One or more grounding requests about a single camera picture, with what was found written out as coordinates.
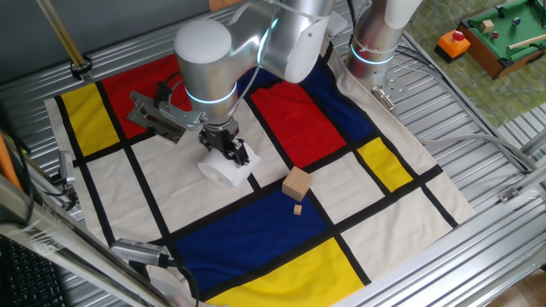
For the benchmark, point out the white power strip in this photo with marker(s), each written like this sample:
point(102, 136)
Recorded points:
point(337, 23)

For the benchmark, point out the blue pool ball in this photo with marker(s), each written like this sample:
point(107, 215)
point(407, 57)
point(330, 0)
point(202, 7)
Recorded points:
point(516, 21)

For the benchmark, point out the black keyboard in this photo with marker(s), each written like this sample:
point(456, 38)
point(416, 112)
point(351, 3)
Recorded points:
point(30, 277)

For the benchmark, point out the wooden pool cue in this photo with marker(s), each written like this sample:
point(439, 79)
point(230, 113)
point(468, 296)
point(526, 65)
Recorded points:
point(526, 42)

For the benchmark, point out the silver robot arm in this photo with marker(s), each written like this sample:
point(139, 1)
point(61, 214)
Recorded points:
point(205, 64)

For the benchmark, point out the red pool ball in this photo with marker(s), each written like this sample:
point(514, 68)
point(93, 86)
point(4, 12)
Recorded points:
point(494, 35)

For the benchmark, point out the small wooden cube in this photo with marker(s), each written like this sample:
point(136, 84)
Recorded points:
point(297, 210)

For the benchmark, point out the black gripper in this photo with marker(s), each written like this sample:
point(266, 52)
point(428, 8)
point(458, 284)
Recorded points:
point(217, 134)

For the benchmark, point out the silver exterior camera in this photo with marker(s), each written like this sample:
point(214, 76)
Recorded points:
point(136, 251)
point(67, 166)

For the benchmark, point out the orange emergency stop button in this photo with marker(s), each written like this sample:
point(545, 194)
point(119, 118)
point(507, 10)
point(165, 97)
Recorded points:
point(452, 47)

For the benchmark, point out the colour block patterned cloth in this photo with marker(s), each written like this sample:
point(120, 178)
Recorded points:
point(192, 192)

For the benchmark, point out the orange rod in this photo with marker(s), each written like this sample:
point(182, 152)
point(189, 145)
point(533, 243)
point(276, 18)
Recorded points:
point(8, 166)

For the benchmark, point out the white toilet paper roll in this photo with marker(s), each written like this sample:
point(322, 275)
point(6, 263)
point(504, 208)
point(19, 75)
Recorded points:
point(232, 177)

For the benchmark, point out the small wooden block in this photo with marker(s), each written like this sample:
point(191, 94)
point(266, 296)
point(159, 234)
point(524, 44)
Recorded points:
point(486, 26)

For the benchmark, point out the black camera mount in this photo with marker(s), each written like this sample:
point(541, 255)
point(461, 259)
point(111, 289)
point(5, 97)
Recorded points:
point(64, 194)

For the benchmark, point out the miniature green pool table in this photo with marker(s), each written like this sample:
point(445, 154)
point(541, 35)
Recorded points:
point(507, 38)

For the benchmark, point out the large wooden cube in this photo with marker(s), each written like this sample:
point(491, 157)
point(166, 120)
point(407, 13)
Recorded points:
point(296, 185)

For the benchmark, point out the aluminium frame bar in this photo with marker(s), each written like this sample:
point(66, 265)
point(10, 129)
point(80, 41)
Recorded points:
point(64, 247)

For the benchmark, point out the chrome toilet paper holder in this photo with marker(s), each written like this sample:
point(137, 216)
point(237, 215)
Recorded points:
point(143, 115)

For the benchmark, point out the small metal bracket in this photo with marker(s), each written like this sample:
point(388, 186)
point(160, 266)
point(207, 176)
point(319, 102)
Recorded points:
point(509, 195)

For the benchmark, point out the brass tripod pole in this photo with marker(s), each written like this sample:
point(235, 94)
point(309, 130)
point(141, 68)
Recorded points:
point(64, 36)

